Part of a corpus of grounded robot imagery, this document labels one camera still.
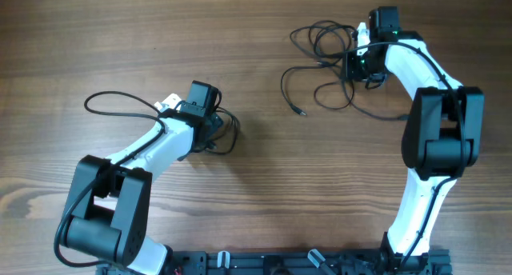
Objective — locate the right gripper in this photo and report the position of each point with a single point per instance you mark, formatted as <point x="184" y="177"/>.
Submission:
<point x="351" y="72"/>

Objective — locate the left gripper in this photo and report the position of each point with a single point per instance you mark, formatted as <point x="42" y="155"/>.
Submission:
<point x="214" y="122"/>

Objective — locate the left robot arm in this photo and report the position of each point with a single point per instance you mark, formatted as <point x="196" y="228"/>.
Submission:
<point x="105" y="217"/>

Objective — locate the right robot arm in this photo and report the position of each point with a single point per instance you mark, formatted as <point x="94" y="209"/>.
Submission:
<point x="442" y="134"/>

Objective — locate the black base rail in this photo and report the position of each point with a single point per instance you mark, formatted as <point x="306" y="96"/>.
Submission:
<point x="356" y="261"/>

